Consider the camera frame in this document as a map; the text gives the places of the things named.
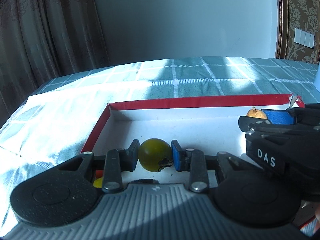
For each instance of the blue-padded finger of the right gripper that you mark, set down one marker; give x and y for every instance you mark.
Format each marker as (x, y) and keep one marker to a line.
(279, 117)

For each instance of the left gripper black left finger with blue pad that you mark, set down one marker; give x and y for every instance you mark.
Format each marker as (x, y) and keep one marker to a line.
(116, 162)

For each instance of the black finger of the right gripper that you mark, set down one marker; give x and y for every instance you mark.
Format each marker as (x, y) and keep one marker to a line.
(247, 124)

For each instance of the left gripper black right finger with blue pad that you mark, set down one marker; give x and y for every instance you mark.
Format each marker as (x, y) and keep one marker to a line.
(193, 161)

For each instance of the light green tomato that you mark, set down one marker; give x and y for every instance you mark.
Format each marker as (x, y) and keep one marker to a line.
(155, 154)

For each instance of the red cherry tomato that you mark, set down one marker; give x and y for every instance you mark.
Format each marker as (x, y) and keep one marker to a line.
(99, 173)

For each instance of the person's hand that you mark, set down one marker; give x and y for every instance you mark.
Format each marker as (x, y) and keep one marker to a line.
(317, 226)

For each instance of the red shallow cardboard box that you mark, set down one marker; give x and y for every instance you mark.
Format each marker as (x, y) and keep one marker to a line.
(243, 200)

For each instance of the light blue kettle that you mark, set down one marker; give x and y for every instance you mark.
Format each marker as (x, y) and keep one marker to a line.
(316, 82)

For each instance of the teal checked bedsheet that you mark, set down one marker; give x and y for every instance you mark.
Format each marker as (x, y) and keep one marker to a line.
(53, 122)

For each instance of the brown patterned curtain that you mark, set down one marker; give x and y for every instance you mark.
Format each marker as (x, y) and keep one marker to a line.
(45, 39)

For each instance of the white wall switch panel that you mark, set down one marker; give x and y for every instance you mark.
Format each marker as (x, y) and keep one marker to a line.
(304, 38)

